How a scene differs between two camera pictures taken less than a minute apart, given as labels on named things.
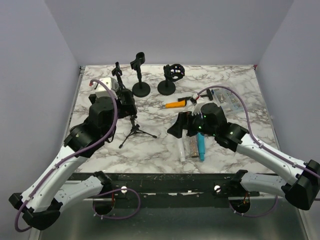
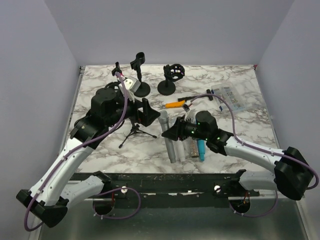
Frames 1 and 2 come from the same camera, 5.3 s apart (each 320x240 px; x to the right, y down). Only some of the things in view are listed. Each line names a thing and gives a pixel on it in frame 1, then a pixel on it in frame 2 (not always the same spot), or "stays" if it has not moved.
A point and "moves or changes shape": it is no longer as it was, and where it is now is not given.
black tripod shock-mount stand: x=135 y=129 stays
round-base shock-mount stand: x=172 y=73 stays
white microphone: x=115 y=85 -> x=163 y=119
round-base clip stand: x=141 y=89 stays
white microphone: x=181 y=148 moves or changes shape
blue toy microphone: x=201 y=145 stays
